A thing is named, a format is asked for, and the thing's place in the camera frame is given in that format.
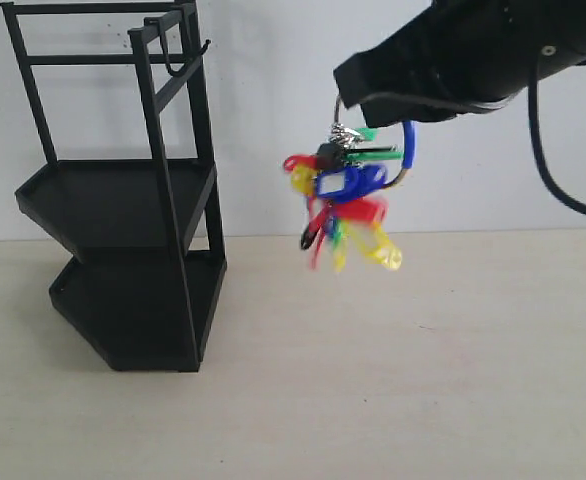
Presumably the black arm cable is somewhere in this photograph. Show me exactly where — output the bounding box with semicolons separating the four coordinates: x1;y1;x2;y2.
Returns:
362;44;586;223

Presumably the black metal two-tier rack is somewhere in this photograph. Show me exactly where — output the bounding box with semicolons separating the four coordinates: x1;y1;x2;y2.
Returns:
1;1;227;372

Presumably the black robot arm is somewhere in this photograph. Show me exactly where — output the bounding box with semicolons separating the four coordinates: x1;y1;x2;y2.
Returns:
333;1;586;127

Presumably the black S hook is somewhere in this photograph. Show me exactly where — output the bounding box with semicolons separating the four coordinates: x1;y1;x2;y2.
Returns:
143;16;212;79

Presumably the colourful key tag bunch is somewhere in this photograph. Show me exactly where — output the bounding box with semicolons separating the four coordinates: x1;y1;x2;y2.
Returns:
282;98;417;272

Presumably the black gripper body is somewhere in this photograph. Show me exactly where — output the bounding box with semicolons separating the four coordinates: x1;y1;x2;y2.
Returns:
333;1;538;127

